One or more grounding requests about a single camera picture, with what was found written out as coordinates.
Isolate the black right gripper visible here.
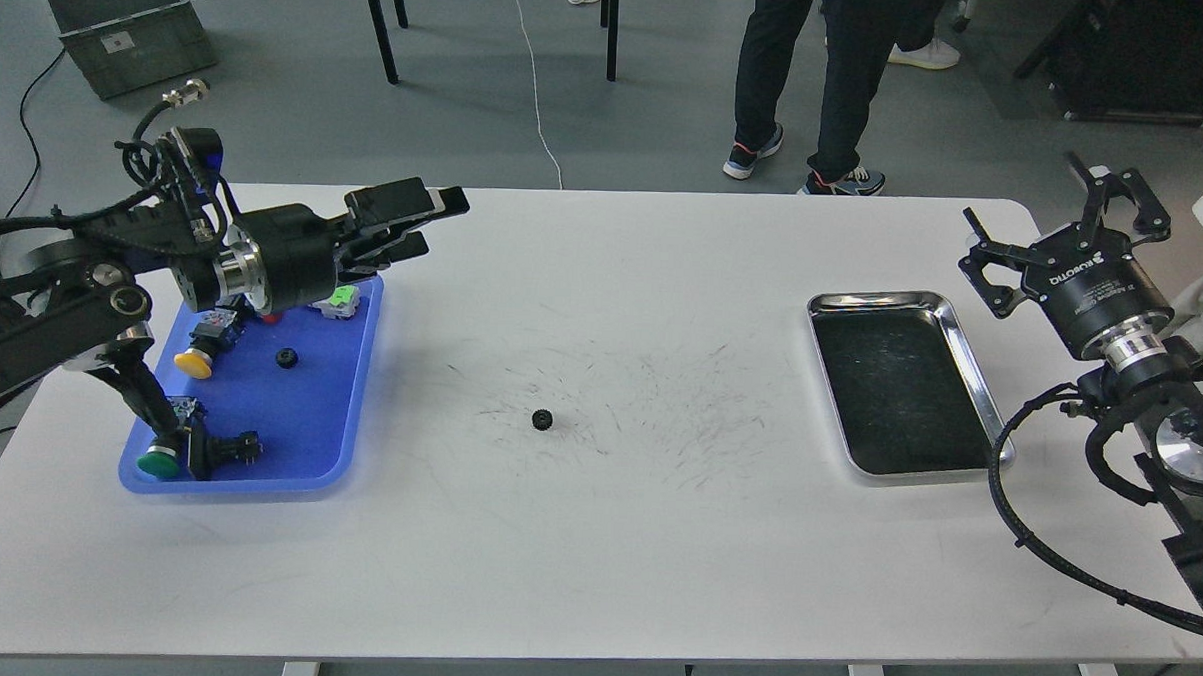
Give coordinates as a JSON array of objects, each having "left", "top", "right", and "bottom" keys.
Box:
[{"left": 955, "top": 148, "right": 1181, "bottom": 364}]

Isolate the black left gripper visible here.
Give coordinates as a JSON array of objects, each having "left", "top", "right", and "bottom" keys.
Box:
[{"left": 213, "top": 177, "right": 472, "bottom": 314}]

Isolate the small black gear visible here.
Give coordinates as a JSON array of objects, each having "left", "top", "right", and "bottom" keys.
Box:
[
  {"left": 531, "top": 409, "right": 555, "bottom": 431},
  {"left": 274, "top": 348, "right": 300, "bottom": 369}
]

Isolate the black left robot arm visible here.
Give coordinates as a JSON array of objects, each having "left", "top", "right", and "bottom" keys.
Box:
[{"left": 0, "top": 79, "right": 470, "bottom": 455}]

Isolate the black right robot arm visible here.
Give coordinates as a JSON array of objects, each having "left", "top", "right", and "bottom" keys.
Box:
[{"left": 959, "top": 152, "right": 1203, "bottom": 636}]

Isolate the grey green connector part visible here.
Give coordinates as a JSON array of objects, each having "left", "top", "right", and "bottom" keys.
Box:
[{"left": 308, "top": 285, "right": 362, "bottom": 320}]

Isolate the black equipment case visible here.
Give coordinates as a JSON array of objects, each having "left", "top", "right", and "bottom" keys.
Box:
[{"left": 1013, "top": 0, "right": 1203, "bottom": 125}]

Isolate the blue plastic tray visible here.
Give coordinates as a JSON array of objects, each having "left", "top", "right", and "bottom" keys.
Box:
[{"left": 117, "top": 275, "right": 384, "bottom": 496}]

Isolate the steel metal tray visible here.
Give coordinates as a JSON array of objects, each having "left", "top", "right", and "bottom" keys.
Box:
[{"left": 807, "top": 290, "right": 1017, "bottom": 485}]

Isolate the black table leg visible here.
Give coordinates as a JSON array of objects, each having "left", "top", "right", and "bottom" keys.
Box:
[
  {"left": 366, "top": 0, "right": 409, "bottom": 85},
  {"left": 599, "top": 0, "right": 620, "bottom": 82}
]

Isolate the white sneaker person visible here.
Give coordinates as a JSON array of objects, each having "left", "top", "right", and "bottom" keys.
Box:
[{"left": 887, "top": 36, "right": 961, "bottom": 71}]

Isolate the grey storage crate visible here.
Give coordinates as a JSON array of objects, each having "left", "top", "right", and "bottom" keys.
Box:
[{"left": 47, "top": 0, "right": 218, "bottom": 101}]

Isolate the person in dark trousers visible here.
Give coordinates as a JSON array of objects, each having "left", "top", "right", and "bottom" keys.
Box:
[{"left": 721, "top": 0, "right": 950, "bottom": 201}]

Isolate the black table leg right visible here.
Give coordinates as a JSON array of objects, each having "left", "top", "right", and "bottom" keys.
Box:
[{"left": 599, "top": 0, "right": 620, "bottom": 82}]

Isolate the yellow push button switch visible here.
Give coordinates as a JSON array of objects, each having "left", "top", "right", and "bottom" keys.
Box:
[{"left": 172, "top": 308, "right": 249, "bottom": 380}]

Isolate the white floor cable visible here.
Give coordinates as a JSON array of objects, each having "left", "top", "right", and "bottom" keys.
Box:
[{"left": 425, "top": 0, "right": 602, "bottom": 192}]

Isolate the black selector switch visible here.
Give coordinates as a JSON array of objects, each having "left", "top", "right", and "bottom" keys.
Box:
[{"left": 186, "top": 431, "right": 263, "bottom": 482}]

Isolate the green push button switch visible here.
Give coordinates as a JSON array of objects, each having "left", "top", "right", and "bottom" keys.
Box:
[{"left": 136, "top": 395, "right": 208, "bottom": 481}]

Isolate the black floor cable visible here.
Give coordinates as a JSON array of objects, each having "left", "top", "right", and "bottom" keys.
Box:
[{"left": 0, "top": 49, "right": 66, "bottom": 344}]

